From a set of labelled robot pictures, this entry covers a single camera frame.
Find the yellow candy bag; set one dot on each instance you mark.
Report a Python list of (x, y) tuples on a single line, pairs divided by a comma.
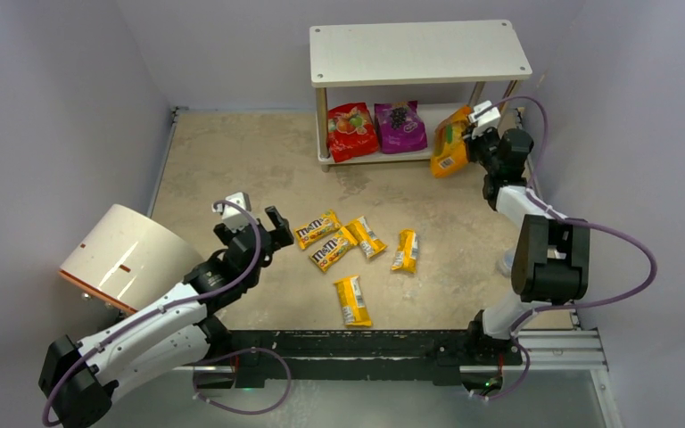
[(352, 304), (407, 253)]

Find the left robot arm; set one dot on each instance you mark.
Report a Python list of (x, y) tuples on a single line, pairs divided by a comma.
[(170, 297)]

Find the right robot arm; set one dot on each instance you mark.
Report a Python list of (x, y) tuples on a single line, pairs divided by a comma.
[(551, 262)]

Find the red candy bag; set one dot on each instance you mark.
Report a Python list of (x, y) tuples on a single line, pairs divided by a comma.
[(351, 132)]

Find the yellow candy bag back-side middle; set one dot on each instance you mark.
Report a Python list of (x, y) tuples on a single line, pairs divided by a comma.
[(368, 241)]

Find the small clear plastic cup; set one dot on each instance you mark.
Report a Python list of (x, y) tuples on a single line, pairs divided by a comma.
[(505, 263)]

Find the yellow candy bag front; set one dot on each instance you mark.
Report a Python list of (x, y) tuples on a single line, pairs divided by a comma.
[(352, 304)]

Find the purple candy bag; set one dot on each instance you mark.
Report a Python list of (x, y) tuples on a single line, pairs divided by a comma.
[(399, 127)]

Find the black base frame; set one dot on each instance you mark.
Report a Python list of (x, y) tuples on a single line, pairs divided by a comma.
[(441, 357)]

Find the orange candy bag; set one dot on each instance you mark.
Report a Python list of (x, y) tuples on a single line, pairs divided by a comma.
[(449, 153)]

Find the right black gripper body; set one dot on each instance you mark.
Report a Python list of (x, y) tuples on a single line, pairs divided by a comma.
[(475, 141)]

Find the yellow M&M bag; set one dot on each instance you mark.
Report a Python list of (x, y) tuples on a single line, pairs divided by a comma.
[(334, 249), (318, 228)]

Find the white cylindrical container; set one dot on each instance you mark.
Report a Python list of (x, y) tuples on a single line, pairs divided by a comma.
[(128, 260)]

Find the white two-tier shelf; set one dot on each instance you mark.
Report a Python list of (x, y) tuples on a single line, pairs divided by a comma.
[(414, 53)]

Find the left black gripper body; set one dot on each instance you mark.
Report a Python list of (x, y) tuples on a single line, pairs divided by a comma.
[(253, 234)]

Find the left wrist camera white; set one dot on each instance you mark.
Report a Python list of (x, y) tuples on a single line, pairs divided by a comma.
[(236, 212)]

